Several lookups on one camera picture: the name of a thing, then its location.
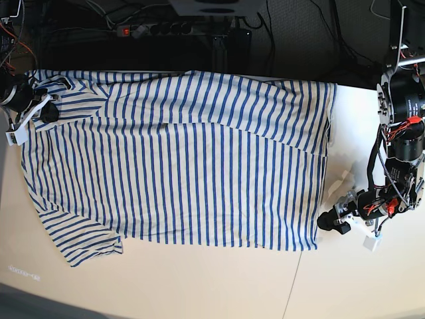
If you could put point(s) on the black power adapter box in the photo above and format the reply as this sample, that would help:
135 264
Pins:
239 39

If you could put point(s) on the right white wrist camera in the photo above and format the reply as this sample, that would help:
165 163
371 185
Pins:
17 133

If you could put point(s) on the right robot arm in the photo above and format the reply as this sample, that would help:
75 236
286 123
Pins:
12 25

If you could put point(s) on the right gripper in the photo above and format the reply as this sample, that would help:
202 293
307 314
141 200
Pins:
17 94

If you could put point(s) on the grey monitor stand base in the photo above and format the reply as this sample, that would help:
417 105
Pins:
216 7

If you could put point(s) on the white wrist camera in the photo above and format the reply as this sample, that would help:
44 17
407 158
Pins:
17 133
372 242

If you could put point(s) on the black power strip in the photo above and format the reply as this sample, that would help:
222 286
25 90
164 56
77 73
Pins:
155 30

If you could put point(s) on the aluminium table frame post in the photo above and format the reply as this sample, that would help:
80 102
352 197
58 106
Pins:
219 54

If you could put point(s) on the blue white striped T-shirt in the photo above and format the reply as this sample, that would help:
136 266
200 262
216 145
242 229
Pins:
197 158

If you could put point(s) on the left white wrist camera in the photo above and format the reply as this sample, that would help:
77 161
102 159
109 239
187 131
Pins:
372 242

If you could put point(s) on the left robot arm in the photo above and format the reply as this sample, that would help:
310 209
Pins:
395 170

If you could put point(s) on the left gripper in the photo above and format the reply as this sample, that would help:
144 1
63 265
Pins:
368 205

